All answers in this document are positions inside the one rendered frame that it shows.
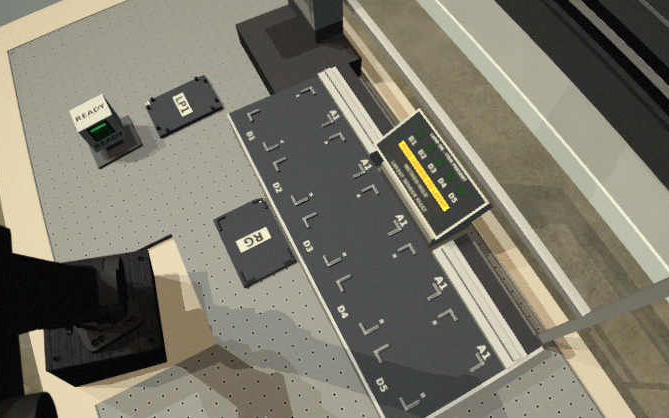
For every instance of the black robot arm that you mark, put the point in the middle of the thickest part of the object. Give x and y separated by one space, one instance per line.
45 293

